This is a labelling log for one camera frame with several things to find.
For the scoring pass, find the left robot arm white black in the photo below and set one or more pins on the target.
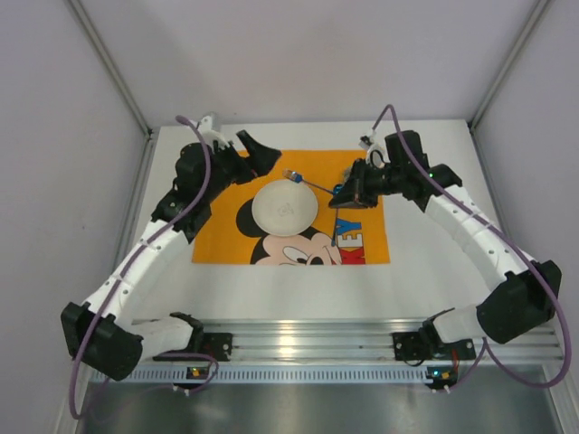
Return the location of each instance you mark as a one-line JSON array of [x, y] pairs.
[[102, 331]]

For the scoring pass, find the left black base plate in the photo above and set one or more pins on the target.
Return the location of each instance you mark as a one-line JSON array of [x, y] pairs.
[[202, 347]]

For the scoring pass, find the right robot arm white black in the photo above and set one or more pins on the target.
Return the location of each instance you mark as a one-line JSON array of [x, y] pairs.
[[517, 301]]

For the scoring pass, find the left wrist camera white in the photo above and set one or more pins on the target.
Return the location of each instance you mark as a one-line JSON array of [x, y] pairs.
[[209, 126]]

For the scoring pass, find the orange cartoon mouse placemat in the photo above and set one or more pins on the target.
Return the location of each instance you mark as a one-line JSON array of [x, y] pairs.
[[231, 235]]

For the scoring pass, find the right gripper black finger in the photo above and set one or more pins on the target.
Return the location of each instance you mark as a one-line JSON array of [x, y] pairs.
[[354, 200], [352, 184]]

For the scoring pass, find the cream round plate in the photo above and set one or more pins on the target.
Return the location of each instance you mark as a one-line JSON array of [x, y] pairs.
[[283, 208]]

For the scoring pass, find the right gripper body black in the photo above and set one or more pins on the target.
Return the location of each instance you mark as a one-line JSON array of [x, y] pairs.
[[357, 182]]

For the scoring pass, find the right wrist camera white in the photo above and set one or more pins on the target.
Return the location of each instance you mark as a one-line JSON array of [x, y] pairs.
[[375, 151]]

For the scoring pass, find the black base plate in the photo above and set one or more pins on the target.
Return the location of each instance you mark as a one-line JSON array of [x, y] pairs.
[[202, 347], [411, 347]]

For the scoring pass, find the small grey ceramic cup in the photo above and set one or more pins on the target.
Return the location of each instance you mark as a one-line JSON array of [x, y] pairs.
[[346, 174]]

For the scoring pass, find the blue metal fork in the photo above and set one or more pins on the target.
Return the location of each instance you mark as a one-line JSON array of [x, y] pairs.
[[298, 178]]

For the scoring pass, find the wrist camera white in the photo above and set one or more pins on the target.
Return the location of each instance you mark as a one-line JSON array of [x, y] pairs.
[[375, 151], [209, 126]]

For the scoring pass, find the blue metal spoon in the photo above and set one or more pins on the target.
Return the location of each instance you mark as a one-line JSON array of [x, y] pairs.
[[336, 189]]

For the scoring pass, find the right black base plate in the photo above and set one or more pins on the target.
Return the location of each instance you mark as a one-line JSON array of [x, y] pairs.
[[411, 347]]

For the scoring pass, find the slotted grey cable duct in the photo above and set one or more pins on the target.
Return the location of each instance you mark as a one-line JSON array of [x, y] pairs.
[[289, 374]]

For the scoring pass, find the aluminium mounting rail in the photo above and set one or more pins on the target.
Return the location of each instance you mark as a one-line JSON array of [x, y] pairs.
[[358, 341]]

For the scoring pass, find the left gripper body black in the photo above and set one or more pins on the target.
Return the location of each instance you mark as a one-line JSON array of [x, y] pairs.
[[244, 164]]

